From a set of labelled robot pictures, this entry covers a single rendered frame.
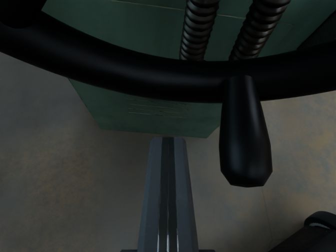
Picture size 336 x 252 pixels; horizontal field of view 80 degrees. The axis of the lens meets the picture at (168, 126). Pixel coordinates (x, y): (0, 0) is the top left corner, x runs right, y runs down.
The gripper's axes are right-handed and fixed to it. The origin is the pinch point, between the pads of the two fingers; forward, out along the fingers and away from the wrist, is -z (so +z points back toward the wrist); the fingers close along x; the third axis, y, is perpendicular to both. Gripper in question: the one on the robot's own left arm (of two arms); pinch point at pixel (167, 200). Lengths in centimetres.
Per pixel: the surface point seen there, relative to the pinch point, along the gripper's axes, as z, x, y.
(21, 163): -44, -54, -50
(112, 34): -30.4, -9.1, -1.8
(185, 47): -13.6, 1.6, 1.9
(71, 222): -27, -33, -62
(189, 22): -12.4, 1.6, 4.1
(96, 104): -45, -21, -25
